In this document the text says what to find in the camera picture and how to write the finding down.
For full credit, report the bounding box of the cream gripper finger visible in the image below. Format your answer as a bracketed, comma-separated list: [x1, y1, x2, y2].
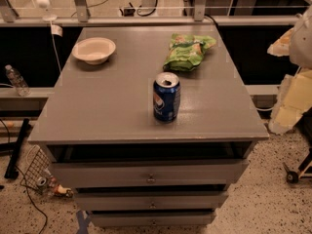
[268, 69, 312, 135]
[267, 28, 293, 57]

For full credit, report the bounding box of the green rice chip bag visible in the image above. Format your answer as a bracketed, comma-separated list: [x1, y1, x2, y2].
[163, 33, 216, 72]

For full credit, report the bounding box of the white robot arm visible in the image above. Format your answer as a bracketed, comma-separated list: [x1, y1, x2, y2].
[267, 6, 312, 135]

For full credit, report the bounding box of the blue pepsi can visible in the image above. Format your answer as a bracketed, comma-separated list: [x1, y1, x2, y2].
[153, 72, 180, 122]

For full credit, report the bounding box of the small caster wheel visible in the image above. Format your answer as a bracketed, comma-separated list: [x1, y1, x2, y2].
[283, 163, 299, 183]

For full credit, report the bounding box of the grey drawer cabinet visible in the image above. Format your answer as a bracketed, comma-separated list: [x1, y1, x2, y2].
[29, 24, 268, 227]

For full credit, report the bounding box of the white paper bowl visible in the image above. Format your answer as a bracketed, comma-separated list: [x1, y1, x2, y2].
[72, 37, 116, 65]

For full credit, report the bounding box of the clear plastic water bottle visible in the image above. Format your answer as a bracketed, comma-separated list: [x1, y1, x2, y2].
[5, 65, 30, 97]

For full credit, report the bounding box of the black stand leg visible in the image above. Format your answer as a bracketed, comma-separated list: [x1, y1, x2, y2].
[4, 119, 29, 179]

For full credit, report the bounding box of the wire basket on floor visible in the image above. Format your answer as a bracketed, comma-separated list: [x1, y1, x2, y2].
[23, 146, 52, 194]

